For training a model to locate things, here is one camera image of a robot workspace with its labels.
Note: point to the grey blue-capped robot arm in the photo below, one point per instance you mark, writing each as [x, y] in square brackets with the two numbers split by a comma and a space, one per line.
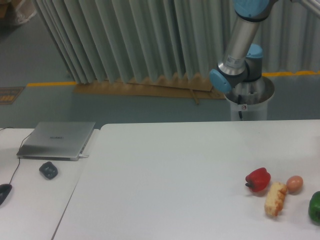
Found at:
[241, 45]

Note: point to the red bell pepper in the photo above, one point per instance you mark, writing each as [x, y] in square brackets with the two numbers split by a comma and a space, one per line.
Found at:
[258, 180]

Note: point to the green bell pepper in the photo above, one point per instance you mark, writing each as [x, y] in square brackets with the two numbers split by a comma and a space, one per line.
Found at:
[314, 208]

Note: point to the brown cardboard sheet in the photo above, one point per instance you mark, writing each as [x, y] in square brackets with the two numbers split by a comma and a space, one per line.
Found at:
[196, 88]

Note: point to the white usb plug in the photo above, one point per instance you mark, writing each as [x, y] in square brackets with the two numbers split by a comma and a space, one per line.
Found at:
[81, 156]

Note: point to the pale green pleated curtain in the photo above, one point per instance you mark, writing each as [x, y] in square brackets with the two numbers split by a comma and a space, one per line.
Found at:
[137, 39]

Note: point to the silver closed laptop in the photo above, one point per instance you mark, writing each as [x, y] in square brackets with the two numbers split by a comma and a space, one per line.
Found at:
[57, 140]

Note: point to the small black controller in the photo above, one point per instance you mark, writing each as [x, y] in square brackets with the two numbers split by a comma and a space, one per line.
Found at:
[48, 170]

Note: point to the yellow corn cob piece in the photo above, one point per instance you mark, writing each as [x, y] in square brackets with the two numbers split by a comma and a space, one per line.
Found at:
[275, 199]

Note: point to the brown egg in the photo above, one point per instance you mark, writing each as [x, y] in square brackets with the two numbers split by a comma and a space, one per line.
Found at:
[294, 184]

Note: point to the black computer mouse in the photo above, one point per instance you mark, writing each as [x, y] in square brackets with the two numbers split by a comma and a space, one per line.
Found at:
[5, 190]

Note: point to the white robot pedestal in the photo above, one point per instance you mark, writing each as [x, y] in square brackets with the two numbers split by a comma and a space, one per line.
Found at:
[248, 101]

